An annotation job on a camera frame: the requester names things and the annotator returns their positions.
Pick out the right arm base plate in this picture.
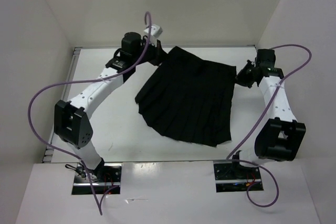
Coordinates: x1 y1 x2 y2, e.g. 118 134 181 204
213 162 264 193

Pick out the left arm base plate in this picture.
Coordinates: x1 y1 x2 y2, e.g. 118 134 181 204
65 163 122 195

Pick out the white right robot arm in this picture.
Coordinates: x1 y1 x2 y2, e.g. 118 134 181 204
228 48 306 178

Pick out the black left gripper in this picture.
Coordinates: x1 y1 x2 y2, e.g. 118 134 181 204
133 38 170 67

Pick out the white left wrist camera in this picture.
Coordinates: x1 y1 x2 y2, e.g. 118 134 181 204
144 24 163 45

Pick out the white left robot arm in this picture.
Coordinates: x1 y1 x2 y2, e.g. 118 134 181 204
54 26 167 182

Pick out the black pleated skirt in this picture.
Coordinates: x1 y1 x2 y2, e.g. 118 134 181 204
135 47 236 147

